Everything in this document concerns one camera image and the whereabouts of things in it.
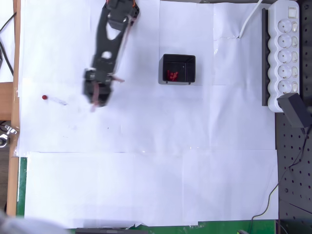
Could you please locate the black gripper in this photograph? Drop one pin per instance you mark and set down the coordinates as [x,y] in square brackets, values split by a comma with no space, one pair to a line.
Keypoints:
[102,97]

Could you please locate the black square bin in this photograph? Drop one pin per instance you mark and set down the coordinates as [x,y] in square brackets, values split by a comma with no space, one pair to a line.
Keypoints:
[185,68]

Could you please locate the white power strip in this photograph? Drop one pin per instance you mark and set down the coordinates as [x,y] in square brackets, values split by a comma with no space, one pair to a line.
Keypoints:
[285,56]

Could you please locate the black pegboard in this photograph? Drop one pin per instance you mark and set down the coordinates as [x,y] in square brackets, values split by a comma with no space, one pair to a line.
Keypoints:
[292,151]

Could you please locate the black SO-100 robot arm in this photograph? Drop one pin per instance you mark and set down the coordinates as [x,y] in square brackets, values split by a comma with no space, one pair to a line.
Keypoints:
[107,36]

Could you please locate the blurry grey white object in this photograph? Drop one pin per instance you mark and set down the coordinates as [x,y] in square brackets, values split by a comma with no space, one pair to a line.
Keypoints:
[24,225]

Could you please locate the metal clamp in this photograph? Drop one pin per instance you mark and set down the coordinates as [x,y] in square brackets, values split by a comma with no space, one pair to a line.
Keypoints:
[8,129]

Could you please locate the green mat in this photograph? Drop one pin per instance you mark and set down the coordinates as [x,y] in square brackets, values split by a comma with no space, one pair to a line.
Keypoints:
[22,185]

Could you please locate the black power adapter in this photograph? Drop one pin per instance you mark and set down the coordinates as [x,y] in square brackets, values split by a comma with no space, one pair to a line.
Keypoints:
[292,109]

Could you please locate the white paper table cover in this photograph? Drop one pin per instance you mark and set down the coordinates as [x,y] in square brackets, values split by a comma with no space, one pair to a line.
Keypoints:
[146,170]

